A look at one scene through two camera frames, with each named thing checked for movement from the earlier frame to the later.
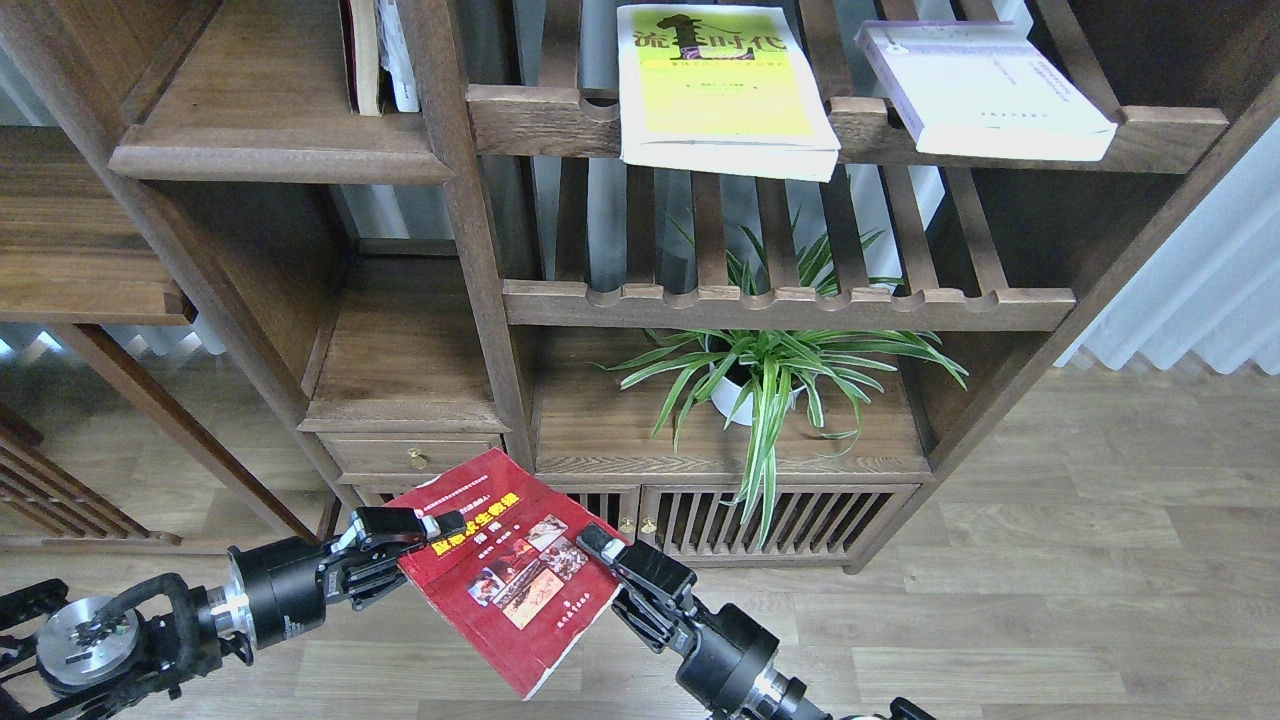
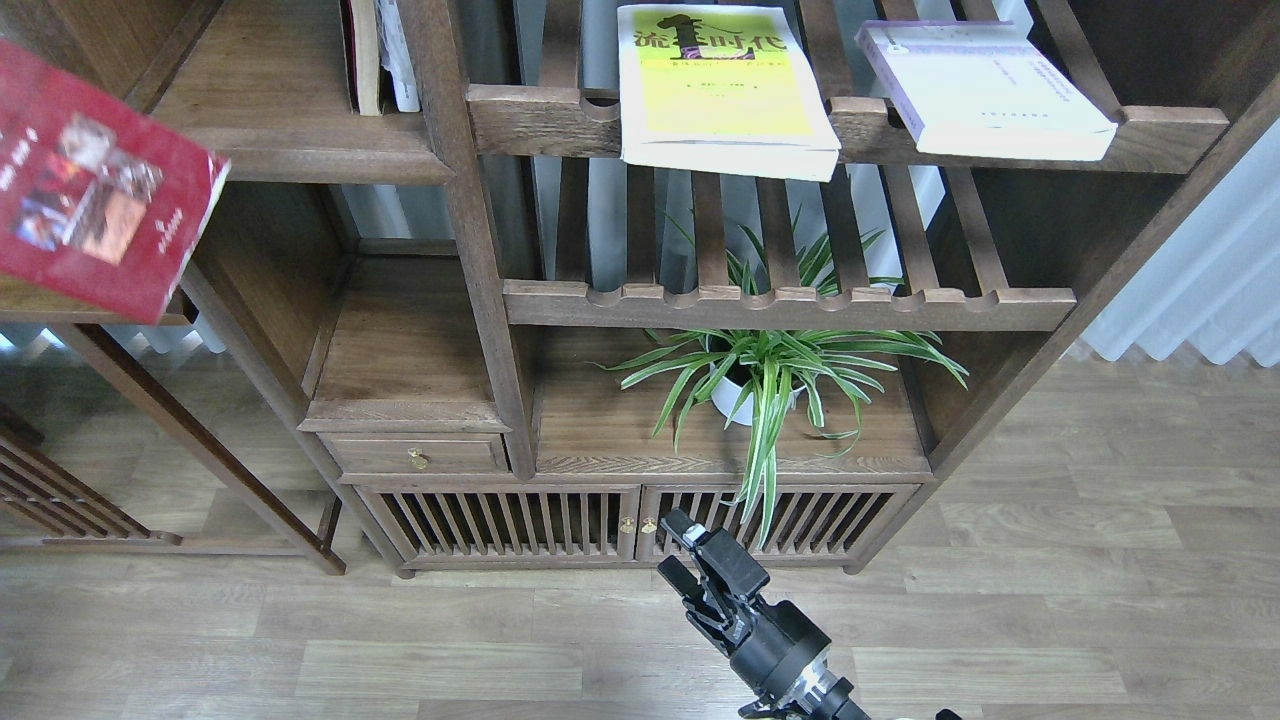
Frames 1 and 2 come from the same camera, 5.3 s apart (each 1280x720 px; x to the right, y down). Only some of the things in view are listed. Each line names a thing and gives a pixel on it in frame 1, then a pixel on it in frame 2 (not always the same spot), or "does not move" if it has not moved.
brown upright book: (359, 22) does not move
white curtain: (1214, 292) does not move
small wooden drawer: (406, 453) does not move
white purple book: (981, 90) does not move
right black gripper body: (721, 652) → (769, 647)
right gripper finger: (640, 562) → (722, 559)
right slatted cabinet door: (809, 523) does not move
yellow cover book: (719, 90) does not move
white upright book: (396, 55) does not move
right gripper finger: (653, 630) → (691, 589)
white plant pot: (725, 393) does not move
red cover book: (517, 588) → (101, 203)
